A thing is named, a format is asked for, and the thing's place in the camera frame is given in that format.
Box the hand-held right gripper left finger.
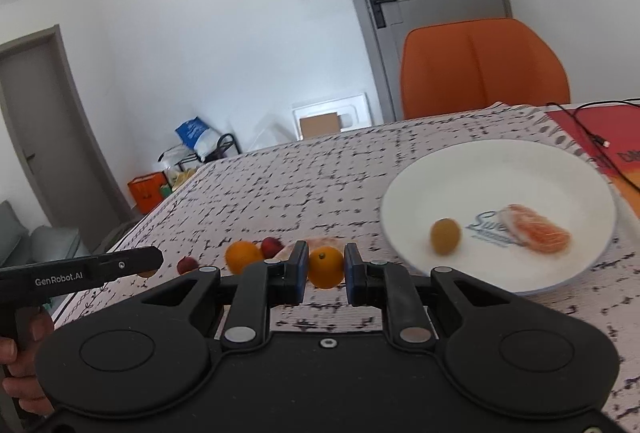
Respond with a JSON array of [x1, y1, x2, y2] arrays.
[[141, 240, 311, 349]]

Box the clear plastic bag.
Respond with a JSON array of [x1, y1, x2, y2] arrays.
[[159, 145, 201, 186]]

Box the black-patterned white tablecloth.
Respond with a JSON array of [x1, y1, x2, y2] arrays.
[[52, 100, 640, 433]]

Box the blue and white bag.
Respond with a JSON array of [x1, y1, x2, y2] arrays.
[[175, 117, 221, 161]]

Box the grey-framed side door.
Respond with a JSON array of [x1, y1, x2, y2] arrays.
[[0, 25, 133, 259]]

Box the orange chair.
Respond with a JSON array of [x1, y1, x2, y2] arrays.
[[400, 18, 572, 120]]

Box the black door handle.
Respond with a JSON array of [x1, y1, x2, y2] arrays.
[[366, 0, 401, 30]]

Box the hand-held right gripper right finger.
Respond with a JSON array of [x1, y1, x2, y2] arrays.
[[344, 243, 506, 349]]

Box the white bowl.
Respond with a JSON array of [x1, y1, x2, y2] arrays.
[[381, 139, 618, 296]]

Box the brown cardboard sheet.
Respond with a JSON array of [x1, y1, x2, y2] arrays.
[[299, 112, 342, 139]]

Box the person's left hand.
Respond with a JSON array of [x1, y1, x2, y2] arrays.
[[0, 309, 55, 415]]

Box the white foam packaging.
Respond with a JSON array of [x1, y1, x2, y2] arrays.
[[292, 92, 373, 142]]

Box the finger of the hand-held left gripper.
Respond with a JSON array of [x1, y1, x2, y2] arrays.
[[97, 247, 164, 283]]

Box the orange box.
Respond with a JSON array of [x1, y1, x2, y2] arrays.
[[127, 173, 169, 214]]

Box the red orange paw-print mat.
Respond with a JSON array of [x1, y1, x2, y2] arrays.
[[545, 104, 640, 210]]

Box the black cable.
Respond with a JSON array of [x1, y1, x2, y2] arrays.
[[546, 98, 640, 194]]

